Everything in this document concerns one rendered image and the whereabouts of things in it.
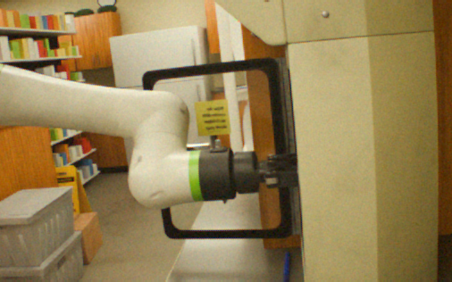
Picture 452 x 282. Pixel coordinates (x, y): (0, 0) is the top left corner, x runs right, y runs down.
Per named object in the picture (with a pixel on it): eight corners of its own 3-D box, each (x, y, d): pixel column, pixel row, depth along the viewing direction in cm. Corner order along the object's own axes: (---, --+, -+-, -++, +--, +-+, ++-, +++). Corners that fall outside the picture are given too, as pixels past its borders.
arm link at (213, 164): (211, 196, 87) (203, 212, 78) (203, 136, 84) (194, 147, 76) (242, 194, 86) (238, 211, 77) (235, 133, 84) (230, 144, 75)
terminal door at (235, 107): (293, 237, 100) (277, 55, 92) (165, 239, 107) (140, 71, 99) (293, 236, 100) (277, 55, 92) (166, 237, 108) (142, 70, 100)
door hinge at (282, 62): (300, 234, 100) (285, 57, 93) (300, 238, 98) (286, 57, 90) (293, 234, 101) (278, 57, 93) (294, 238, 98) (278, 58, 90)
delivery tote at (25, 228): (83, 229, 308) (74, 185, 302) (42, 269, 250) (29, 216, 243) (31, 232, 314) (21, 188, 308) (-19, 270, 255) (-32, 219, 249)
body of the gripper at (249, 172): (230, 158, 76) (286, 153, 74) (235, 147, 84) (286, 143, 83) (235, 201, 77) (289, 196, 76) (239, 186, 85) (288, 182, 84)
